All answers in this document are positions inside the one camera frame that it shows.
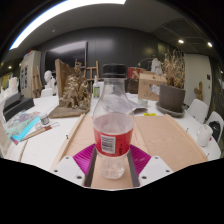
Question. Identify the white cabinet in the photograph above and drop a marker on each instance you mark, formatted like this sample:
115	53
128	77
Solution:
30	73

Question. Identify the small bottle green label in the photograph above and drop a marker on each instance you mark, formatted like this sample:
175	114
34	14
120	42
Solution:
96	90

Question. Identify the black wall screen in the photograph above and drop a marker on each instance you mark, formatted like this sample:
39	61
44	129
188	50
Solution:
66	55

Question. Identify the round ceiling spotlight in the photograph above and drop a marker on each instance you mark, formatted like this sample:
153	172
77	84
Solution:
180	41
209	44

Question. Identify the dark pot with dried plant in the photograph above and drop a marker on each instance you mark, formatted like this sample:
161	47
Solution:
171	96

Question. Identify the wooden human figure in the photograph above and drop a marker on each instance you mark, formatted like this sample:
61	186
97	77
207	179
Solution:
199	90

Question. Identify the cardboard box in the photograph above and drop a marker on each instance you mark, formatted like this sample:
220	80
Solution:
148	86

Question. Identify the small white cup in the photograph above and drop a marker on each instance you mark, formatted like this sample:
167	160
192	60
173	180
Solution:
143	102

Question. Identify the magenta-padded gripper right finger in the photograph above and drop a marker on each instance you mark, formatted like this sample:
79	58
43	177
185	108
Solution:
156	168

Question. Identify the wooden paintbrush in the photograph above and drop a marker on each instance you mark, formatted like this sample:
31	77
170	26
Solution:
40	131

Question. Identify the white mug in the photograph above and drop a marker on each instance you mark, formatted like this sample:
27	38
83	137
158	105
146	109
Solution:
203	135

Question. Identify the clear plastic bottle red label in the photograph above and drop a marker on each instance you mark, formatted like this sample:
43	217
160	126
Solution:
112	133

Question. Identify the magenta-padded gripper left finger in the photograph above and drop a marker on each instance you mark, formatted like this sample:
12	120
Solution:
68	168

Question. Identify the wooden easel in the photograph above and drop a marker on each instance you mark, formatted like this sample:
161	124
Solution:
91	75

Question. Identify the grey plant saucer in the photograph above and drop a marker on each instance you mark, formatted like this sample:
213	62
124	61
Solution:
163	110

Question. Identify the small paint jar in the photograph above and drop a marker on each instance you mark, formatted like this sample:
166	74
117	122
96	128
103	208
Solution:
44	119

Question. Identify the yellow tape strip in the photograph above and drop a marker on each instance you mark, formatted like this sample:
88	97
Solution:
150	114

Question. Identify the long ceiling strip light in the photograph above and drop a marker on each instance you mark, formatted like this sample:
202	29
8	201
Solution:
50	15

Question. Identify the teal book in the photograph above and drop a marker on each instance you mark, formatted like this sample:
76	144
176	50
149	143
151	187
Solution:
23	125

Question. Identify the golden carved sculpture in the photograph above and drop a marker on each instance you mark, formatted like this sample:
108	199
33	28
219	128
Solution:
77	90

